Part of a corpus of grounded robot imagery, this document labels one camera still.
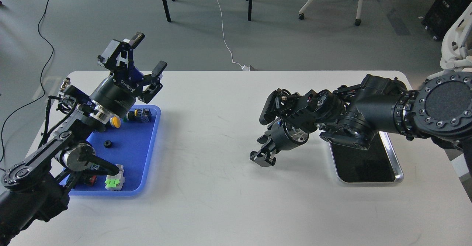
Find black equipment case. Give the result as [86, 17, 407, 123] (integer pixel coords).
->
[421, 0, 471, 40]

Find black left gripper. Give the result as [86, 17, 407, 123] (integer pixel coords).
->
[90, 32, 167, 118]

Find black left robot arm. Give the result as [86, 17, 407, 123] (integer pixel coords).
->
[0, 32, 167, 246]

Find white office chair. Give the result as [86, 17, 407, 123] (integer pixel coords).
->
[440, 4, 472, 72]

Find silver metal tray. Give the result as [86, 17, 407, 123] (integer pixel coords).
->
[329, 132, 404, 186]

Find black red push button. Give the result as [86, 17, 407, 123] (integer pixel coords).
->
[79, 175, 98, 187]

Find green push button switch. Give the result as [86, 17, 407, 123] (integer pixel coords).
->
[123, 108, 152, 123]

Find yellow push button switch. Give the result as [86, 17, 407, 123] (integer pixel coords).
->
[107, 117, 121, 128]

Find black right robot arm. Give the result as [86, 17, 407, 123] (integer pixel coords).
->
[250, 71, 472, 169]

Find black floor cable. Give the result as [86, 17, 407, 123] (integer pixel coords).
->
[0, 0, 85, 162]

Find blue plastic tray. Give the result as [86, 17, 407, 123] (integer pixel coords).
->
[69, 105, 161, 196]

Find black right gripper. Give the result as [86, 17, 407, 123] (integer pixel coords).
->
[250, 121, 309, 167]

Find green silver indicator switch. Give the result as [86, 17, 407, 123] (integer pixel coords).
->
[104, 164, 125, 191]

